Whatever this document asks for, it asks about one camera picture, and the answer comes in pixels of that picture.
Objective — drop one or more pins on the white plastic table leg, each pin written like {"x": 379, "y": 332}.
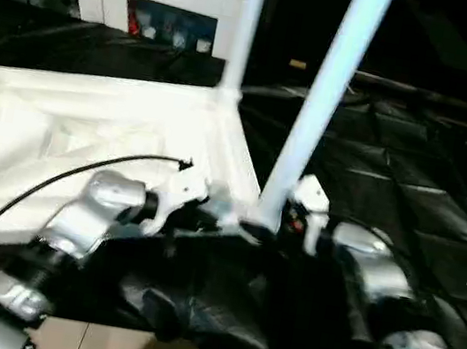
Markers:
{"x": 328, "y": 92}
{"x": 246, "y": 24}

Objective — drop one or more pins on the white plastic table top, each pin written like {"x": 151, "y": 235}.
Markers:
{"x": 89, "y": 124}

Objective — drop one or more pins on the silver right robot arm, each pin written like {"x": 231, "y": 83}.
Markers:
{"x": 379, "y": 270}

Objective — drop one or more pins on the black plastic mat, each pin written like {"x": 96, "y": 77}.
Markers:
{"x": 427, "y": 198}

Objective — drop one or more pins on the small tan label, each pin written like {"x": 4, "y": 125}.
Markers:
{"x": 298, "y": 63}

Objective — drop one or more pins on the long black bar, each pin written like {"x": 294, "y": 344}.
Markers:
{"x": 452, "y": 99}

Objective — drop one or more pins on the red bottle in cabinet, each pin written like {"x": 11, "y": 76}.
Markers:
{"x": 134, "y": 24}

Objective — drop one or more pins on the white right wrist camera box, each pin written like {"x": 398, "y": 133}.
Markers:
{"x": 310, "y": 196}

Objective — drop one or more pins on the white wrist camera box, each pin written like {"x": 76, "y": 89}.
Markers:
{"x": 179, "y": 188}
{"x": 310, "y": 196}

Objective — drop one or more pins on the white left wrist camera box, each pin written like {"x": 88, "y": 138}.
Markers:
{"x": 179, "y": 188}

